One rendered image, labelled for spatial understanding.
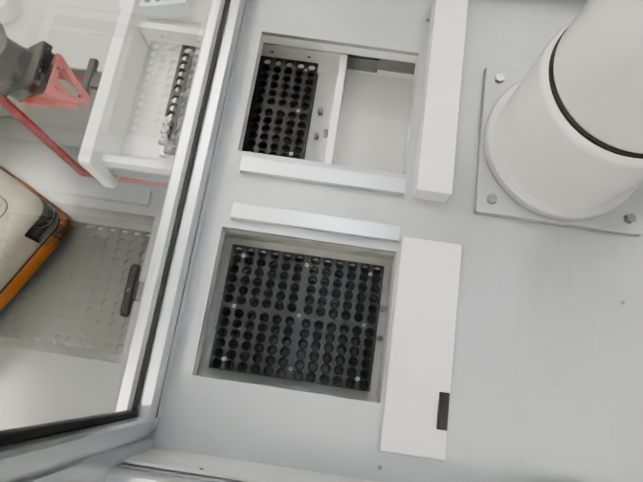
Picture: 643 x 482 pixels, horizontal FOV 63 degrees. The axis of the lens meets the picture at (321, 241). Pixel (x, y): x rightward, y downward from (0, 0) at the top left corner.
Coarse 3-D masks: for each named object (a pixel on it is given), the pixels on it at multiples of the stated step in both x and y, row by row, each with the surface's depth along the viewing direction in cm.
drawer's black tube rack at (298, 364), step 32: (256, 256) 75; (288, 256) 78; (256, 288) 74; (288, 288) 74; (320, 288) 74; (352, 288) 77; (224, 320) 76; (256, 320) 73; (288, 320) 76; (320, 320) 73; (352, 320) 73; (256, 352) 72; (288, 352) 75; (320, 352) 72; (352, 352) 75; (352, 384) 74
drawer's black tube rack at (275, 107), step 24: (264, 72) 83; (288, 72) 87; (312, 72) 83; (264, 96) 82; (288, 96) 82; (312, 96) 82; (264, 120) 84; (288, 120) 81; (264, 144) 83; (288, 144) 80
